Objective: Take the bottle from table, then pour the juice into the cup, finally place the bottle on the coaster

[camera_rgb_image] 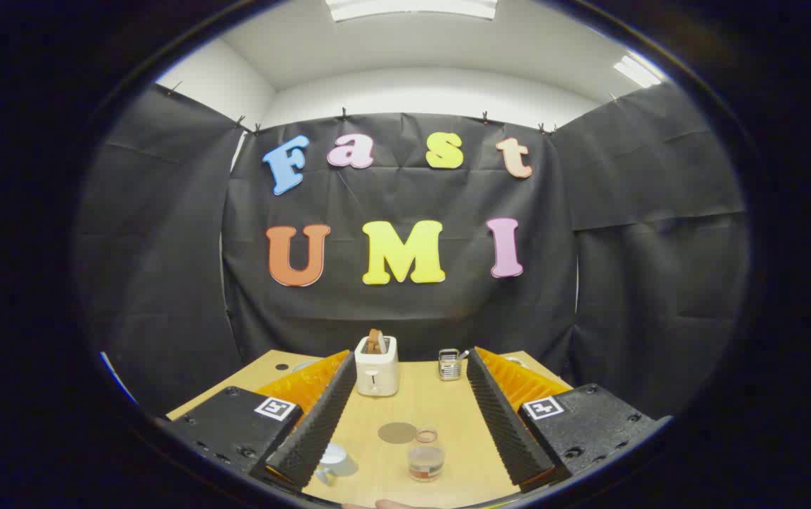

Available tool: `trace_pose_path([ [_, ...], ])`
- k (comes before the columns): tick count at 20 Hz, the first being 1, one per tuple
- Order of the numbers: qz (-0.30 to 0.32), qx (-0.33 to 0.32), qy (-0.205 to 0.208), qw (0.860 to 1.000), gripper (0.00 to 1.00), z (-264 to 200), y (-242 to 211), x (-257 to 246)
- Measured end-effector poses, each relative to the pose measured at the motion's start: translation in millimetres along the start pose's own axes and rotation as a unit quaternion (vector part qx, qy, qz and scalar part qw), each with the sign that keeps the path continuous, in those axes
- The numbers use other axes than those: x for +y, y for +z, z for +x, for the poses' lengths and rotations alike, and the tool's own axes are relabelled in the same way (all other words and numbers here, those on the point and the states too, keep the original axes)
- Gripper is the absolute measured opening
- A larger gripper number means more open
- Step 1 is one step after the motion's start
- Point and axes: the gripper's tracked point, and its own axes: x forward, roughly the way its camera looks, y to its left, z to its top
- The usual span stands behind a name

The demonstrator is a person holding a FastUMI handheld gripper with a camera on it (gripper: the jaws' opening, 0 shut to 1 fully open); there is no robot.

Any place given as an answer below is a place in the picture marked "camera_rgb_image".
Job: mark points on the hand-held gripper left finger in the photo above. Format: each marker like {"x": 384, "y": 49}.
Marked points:
{"x": 320, "y": 424}

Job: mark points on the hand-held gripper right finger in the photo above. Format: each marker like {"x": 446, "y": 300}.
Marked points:
{"x": 504, "y": 424}

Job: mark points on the white cup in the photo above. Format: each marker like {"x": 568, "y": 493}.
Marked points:
{"x": 334, "y": 454}

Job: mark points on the round brown coaster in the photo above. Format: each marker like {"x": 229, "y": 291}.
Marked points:
{"x": 394, "y": 433}

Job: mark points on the clear plastic juice bottle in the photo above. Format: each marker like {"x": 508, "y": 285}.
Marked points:
{"x": 426, "y": 459}

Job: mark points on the wooden table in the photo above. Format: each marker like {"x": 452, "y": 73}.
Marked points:
{"x": 447, "y": 424}

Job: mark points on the pale green plate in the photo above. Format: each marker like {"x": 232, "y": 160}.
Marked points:
{"x": 304, "y": 365}

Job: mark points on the white divided sauce dish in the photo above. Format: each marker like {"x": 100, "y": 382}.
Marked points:
{"x": 515, "y": 360}

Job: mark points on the white toaster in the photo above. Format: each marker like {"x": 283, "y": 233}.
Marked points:
{"x": 377, "y": 371}

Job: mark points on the brown toast slice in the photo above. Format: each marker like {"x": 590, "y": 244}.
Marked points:
{"x": 375, "y": 341}

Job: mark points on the small ceiling light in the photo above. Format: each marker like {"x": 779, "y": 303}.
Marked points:
{"x": 637, "y": 71}

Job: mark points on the long ceiling light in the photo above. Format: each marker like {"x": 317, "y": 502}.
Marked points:
{"x": 412, "y": 8}

